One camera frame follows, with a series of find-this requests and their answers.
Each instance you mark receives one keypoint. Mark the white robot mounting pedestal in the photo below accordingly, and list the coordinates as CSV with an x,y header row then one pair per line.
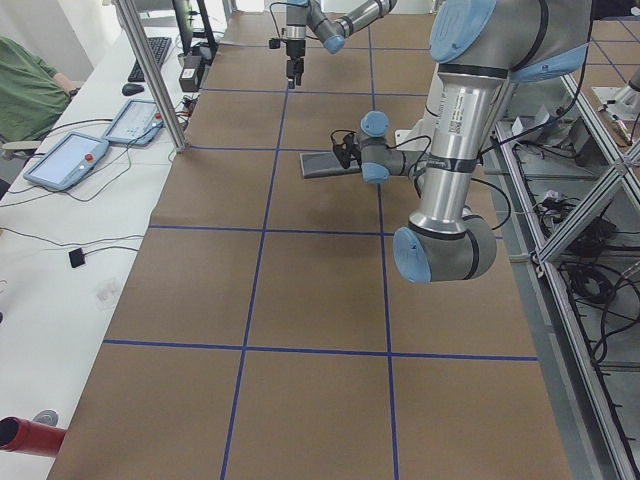
x,y
418,136

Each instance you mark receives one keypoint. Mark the small black square pad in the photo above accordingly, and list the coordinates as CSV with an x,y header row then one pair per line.
x,y
77,257

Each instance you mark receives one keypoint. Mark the black computer mouse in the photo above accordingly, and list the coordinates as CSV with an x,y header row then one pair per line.
x,y
130,89

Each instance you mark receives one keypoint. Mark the near teach pendant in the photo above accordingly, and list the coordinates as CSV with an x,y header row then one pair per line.
x,y
68,162

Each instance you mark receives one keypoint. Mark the black box with label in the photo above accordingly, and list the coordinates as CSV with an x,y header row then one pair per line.
x,y
193,68

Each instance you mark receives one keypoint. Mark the black computer monitor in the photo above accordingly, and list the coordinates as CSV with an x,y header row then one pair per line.
x,y
186,16

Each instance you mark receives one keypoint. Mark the pink towel with grey back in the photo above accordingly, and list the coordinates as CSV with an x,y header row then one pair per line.
x,y
324,164

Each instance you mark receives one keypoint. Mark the person in green shirt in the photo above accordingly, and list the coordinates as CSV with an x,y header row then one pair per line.
x,y
34,94

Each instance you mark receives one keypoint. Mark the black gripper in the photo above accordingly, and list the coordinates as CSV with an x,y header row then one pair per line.
x,y
293,50
344,156

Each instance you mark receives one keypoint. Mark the far teach pendant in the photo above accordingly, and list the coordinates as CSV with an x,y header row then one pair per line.
x,y
136,124

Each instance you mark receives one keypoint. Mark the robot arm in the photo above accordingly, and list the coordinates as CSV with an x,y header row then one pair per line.
x,y
332,34
477,46

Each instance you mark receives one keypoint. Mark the red cylinder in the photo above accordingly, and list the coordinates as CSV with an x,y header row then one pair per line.
x,y
31,438

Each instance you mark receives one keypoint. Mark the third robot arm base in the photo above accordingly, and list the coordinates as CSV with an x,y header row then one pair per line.
x,y
620,101

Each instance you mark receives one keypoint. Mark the aluminium frame rail structure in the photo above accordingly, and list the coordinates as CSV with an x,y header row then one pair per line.
x,y
568,156

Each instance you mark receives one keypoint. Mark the aluminium frame post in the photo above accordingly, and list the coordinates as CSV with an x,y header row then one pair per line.
x,y
142,51

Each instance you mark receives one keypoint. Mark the teach pendant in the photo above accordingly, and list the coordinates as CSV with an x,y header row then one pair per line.
x,y
68,162
136,124

